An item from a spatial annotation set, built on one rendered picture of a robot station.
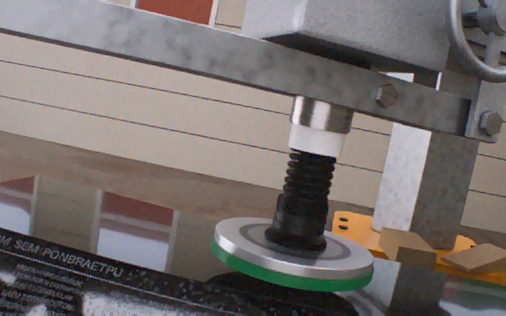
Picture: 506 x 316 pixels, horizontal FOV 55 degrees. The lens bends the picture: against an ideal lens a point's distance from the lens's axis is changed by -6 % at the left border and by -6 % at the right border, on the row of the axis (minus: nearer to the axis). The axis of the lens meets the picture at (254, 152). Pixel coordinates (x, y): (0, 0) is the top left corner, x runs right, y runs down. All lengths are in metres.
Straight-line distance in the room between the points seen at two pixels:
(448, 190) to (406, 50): 0.97
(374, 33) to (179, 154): 6.46
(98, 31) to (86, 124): 6.80
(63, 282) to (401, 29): 0.50
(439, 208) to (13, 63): 6.97
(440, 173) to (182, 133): 5.67
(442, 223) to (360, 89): 0.97
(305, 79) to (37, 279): 0.41
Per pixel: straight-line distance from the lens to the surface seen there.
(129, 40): 0.54
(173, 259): 0.70
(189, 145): 6.93
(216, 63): 0.56
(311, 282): 0.59
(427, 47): 0.61
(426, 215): 1.50
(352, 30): 0.56
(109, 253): 0.69
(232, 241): 0.62
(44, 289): 0.67
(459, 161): 1.54
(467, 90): 1.48
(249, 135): 6.82
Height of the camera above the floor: 1.10
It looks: 6 degrees down
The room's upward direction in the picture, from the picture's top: 11 degrees clockwise
